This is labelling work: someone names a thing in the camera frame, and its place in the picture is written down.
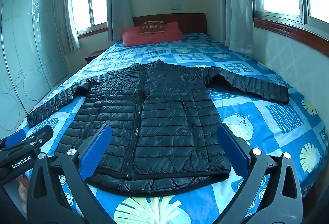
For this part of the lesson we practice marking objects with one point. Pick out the small brown printed cushion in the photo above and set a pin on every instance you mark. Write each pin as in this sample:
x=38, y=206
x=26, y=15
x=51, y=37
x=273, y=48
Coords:
x=152, y=27

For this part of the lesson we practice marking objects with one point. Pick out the dark wooden nightstand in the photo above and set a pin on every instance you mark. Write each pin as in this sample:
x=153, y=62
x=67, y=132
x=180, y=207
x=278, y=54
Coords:
x=93, y=56

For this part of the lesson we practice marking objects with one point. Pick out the black quilted puffer jacket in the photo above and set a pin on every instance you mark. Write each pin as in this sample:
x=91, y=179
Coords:
x=164, y=125

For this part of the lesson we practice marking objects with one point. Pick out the wall socket plate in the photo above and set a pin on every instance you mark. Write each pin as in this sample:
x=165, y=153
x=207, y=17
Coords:
x=175, y=6

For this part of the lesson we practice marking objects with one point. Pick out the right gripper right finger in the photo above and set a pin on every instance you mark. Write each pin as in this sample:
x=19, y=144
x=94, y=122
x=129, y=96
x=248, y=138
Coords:
x=270, y=191

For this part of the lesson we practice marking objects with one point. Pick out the white curtain near wardrobe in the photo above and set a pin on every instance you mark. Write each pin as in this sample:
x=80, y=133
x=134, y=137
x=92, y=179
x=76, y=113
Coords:
x=72, y=35

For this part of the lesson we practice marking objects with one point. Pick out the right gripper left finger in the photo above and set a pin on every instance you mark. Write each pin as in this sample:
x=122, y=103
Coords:
x=47, y=202

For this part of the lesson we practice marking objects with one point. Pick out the white wardrobe with circles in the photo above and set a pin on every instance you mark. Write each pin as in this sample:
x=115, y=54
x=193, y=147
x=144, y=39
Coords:
x=32, y=63

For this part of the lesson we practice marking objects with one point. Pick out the blue patterned bed sheet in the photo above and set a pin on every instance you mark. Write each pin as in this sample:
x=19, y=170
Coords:
x=294, y=128

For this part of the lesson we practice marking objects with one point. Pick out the grey curtain right of bed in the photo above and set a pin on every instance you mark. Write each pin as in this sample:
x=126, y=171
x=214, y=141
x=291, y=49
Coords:
x=237, y=25

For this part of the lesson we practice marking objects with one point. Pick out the red pillow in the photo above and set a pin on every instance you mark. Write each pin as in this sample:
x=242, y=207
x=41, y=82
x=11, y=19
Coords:
x=133, y=37

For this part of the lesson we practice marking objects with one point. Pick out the dark wooden headboard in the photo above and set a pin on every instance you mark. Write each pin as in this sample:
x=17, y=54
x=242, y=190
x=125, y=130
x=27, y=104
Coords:
x=188, y=22

